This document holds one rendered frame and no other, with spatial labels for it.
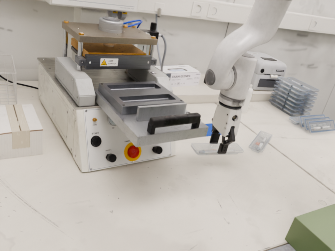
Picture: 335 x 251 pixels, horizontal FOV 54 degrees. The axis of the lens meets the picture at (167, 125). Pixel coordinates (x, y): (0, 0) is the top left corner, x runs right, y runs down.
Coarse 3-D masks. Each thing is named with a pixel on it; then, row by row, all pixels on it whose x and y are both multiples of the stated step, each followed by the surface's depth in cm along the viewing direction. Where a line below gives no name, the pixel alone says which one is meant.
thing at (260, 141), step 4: (260, 132) 140; (264, 132) 140; (256, 136) 135; (260, 136) 136; (264, 136) 137; (268, 136) 138; (256, 140) 132; (260, 140) 133; (264, 140) 133; (268, 140) 134; (252, 144) 128; (256, 144) 129; (260, 144) 129; (264, 144) 130; (260, 148) 126
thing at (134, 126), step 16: (96, 96) 96; (112, 112) 88; (144, 112) 83; (160, 112) 86; (176, 112) 89; (128, 128) 80; (144, 128) 81; (160, 128) 82; (176, 128) 84; (192, 128) 86; (144, 144) 79
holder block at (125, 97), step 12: (108, 84) 96; (120, 84) 98; (132, 84) 100; (144, 84) 103; (156, 84) 104; (108, 96) 91; (120, 96) 90; (132, 96) 92; (144, 96) 94; (156, 96) 96; (168, 96) 99; (120, 108) 85; (132, 108) 86
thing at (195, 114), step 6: (180, 114) 83; (186, 114) 84; (192, 114) 84; (198, 114) 85; (150, 120) 78; (156, 120) 78; (162, 120) 79; (168, 120) 80; (174, 120) 81; (180, 120) 82; (186, 120) 83; (192, 120) 84; (198, 120) 85; (150, 126) 78; (156, 126) 78; (162, 126) 80; (198, 126) 86; (150, 132) 79
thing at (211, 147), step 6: (192, 144) 111; (198, 144) 111; (204, 144) 112; (210, 144) 113; (216, 144) 114; (234, 144) 116; (198, 150) 108; (204, 150) 108; (210, 150) 109; (216, 150) 110; (228, 150) 112; (234, 150) 112; (240, 150) 113
